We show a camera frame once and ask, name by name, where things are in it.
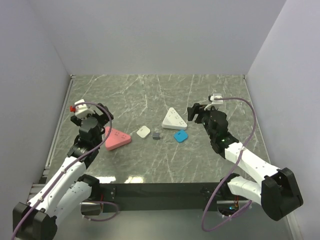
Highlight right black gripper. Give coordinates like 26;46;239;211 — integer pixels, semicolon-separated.
186;103;218;140

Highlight white square plug adapter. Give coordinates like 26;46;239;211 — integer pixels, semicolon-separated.
136;125;151;139

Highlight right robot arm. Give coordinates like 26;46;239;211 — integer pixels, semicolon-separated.
187;103;304;221

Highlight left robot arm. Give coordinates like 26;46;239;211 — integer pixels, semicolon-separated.
11;99;114;240

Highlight blue square plug adapter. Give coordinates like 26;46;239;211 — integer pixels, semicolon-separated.
173;130;188;143

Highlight small grey plug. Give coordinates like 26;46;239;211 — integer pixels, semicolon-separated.
152;132;162;140

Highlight white triangular power strip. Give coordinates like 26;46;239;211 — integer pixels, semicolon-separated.
161;107;188;130

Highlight pink triangular power strip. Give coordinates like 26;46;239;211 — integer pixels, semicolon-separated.
105;128;132;151

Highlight black base beam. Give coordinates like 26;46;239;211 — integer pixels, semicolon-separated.
100;182;218;211

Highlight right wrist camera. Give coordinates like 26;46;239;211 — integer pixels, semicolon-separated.
208;93;223;103

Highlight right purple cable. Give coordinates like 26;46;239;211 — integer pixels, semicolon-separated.
201;96;257;232

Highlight aluminium rail frame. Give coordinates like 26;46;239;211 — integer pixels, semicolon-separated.
27;74;76;201

